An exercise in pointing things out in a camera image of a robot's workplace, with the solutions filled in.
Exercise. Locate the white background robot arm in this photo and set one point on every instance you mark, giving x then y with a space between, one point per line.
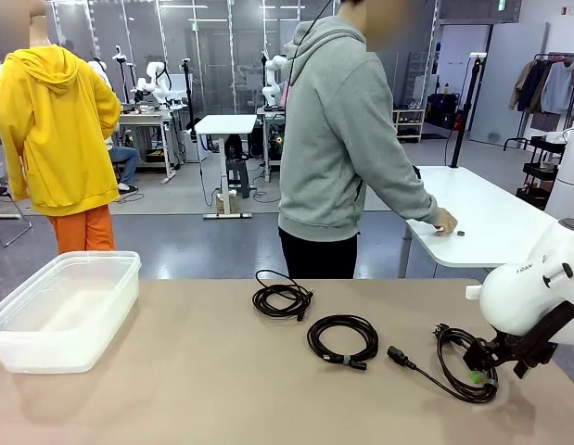
271 92
156 88

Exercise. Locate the black tripod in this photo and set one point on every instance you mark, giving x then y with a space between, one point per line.
188 92

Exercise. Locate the seated person in jeans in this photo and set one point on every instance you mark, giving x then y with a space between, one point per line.
126 160

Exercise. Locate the black cases stack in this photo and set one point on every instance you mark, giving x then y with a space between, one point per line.
442 111

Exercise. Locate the yellow hoodie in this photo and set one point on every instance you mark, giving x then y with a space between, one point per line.
59 139

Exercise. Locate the white standing desk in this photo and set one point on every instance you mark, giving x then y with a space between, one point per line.
226 123

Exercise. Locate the translucent plastic storage bin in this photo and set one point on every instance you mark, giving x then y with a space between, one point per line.
17 354

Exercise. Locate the clothes rack with garments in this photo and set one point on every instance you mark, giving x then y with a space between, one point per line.
541 88

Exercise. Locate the orange trousers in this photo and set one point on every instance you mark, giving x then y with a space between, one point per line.
82 232

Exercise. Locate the beige mannequin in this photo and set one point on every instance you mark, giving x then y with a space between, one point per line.
38 32

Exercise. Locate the person's right hand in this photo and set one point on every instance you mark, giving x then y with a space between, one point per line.
446 222

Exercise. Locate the black step stool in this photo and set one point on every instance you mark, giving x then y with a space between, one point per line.
238 178

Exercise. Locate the large white table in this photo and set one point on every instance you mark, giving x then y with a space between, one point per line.
490 208

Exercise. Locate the tripod with white head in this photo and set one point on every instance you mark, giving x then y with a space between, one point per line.
124 74

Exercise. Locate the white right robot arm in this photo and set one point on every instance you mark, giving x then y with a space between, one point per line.
514 292

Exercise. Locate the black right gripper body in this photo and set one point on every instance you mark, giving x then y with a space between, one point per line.
509 347

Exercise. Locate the grey partition panel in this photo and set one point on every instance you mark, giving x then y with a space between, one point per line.
500 92

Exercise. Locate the low shoe rack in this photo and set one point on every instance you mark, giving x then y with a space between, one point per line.
409 125

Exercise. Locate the person in grey hoodie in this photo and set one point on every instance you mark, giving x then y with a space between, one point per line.
333 139

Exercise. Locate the person's right forearm grey sleeve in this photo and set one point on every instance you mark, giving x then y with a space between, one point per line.
407 199

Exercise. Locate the black utility cart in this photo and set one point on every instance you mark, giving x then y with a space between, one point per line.
537 169

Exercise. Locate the black stand pole white top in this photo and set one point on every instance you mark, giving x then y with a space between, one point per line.
467 102

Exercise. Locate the white robot workbench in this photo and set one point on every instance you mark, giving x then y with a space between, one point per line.
143 118
270 116

